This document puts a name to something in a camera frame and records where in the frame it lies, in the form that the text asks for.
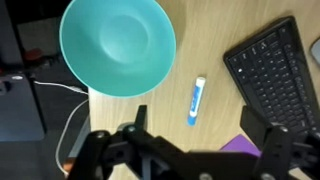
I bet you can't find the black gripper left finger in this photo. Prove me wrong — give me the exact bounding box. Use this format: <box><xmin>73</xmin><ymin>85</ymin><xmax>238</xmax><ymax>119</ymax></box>
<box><xmin>134</xmin><ymin>105</ymin><xmax>147</xmax><ymax>129</ymax></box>

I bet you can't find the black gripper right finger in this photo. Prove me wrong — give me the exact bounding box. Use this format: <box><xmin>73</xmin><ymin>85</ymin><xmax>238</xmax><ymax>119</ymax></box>
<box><xmin>240</xmin><ymin>106</ymin><xmax>272</xmax><ymax>149</ymax></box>

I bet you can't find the blue and white marker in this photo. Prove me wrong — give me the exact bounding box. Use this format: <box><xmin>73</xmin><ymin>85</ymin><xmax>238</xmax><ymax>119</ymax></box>
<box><xmin>187</xmin><ymin>77</ymin><xmax>206</xmax><ymax>126</ymax></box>

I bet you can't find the teal plastic bowl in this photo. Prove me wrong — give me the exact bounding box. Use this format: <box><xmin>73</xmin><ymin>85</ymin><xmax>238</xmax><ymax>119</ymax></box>
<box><xmin>59</xmin><ymin>0</ymin><xmax>176</xmax><ymax>98</ymax></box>

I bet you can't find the purple notebook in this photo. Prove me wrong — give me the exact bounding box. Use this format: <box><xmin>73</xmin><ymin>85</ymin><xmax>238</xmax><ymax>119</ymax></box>
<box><xmin>221</xmin><ymin>134</ymin><xmax>261</xmax><ymax>156</ymax></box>

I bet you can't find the black computer keyboard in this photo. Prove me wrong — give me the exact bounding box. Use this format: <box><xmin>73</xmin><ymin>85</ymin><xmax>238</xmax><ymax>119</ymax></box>
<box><xmin>223</xmin><ymin>16</ymin><xmax>319</xmax><ymax>144</ymax></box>

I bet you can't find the grey computer mouse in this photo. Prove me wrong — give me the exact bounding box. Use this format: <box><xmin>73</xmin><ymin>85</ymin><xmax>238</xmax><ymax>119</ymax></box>
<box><xmin>311</xmin><ymin>38</ymin><xmax>320</xmax><ymax>65</ymax></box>

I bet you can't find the dark grey box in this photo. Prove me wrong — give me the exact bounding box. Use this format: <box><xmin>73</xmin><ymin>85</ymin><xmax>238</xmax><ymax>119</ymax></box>
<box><xmin>0</xmin><ymin>74</ymin><xmax>45</xmax><ymax>142</ymax></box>

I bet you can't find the white cable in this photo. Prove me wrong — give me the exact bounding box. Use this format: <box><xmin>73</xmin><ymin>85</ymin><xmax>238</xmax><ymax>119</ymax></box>
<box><xmin>33</xmin><ymin>80</ymin><xmax>90</xmax><ymax>177</ymax></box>

